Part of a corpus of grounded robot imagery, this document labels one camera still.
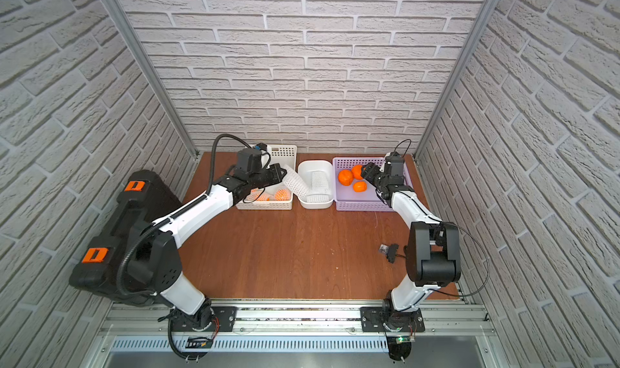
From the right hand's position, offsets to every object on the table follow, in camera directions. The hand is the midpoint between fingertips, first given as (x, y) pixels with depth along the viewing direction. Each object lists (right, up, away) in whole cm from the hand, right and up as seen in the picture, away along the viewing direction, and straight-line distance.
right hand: (372, 169), depth 93 cm
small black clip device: (+5, -31, -6) cm, 32 cm away
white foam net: (-30, -6, -8) cm, 31 cm away
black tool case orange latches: (-75, -10, -21) cm, 79 cm away
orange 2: (-41, -9, -19) cm, 46 cm away
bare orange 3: (-3, -7, +10) cm, 12 cm away
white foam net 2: (-21, -5, +11) cm, 24 cm away
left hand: (-30, 0, -9) cm, 32 cm away
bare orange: (-4, 0, +14) cm, 14 cm away
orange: (-36, -10, +4) cm, 38 cm away
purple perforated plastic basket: (-6, -10, +11) cm, 15 cm away
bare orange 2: (-10, -3, +10) cm, 14 cm away
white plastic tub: (-22, -13, +4) cm, 26 cm away
